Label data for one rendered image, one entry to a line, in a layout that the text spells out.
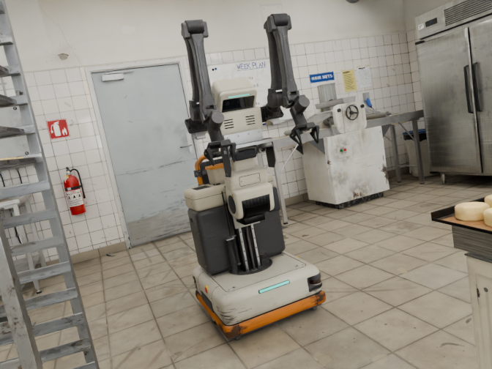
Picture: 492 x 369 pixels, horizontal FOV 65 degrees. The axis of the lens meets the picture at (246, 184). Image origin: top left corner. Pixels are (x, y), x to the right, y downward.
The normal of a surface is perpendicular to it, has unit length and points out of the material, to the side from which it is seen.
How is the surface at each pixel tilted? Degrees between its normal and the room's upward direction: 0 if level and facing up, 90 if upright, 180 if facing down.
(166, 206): 90
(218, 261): 90
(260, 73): 90
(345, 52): 90
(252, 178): 98
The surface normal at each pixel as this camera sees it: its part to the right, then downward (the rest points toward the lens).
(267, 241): 0.37, 0.06
